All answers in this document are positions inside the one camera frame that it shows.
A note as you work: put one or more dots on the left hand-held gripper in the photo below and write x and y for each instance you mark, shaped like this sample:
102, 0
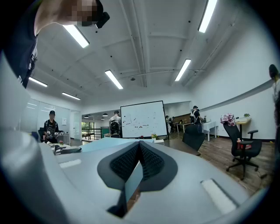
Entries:
70, 149

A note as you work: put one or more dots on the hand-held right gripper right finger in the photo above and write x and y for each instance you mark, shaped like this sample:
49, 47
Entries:
186, 175

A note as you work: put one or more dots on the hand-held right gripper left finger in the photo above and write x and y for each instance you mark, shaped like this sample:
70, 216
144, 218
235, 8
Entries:
87, 175

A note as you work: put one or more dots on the dark wooden table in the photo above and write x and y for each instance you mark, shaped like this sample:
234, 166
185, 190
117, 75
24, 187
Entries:
175, 145

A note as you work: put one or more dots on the black mesh office chair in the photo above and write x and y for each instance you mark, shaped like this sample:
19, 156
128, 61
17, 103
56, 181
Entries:
193, 136

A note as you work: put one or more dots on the white storage box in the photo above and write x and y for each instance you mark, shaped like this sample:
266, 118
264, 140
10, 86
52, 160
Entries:
159, 142

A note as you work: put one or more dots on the orange flower plant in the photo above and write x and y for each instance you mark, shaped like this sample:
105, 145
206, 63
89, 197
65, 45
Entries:
154, 136

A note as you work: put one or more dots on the white-legged brown table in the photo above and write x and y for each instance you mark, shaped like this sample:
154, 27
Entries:
183, 124

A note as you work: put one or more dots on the table with white cloth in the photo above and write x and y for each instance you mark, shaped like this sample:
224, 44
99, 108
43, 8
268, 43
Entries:
210, 129

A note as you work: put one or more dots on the long ceiling light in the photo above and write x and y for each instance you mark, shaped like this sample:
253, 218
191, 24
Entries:
207, 16
71, 96
113, 79
37, 81
183, 70
76, 36

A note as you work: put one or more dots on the small doll figure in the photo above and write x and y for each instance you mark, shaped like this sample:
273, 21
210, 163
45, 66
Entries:
238, 140

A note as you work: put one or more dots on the black office chair with armrests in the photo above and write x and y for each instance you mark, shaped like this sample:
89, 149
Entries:
247, 148

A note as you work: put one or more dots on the red book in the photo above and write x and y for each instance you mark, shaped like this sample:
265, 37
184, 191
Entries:
246, 146

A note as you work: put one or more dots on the large whiteboard on stand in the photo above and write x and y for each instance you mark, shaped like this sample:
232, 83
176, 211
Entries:
143, 119

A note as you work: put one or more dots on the small green plant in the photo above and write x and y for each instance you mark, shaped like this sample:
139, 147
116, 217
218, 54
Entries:
246, 115

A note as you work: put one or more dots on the person's dark shirt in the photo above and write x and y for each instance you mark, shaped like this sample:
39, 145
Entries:
19, 43

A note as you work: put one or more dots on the person's head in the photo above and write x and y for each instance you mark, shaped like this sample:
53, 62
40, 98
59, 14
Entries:
57, 11

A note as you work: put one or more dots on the black head-worn camera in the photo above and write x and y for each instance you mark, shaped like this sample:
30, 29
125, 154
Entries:
102, 18

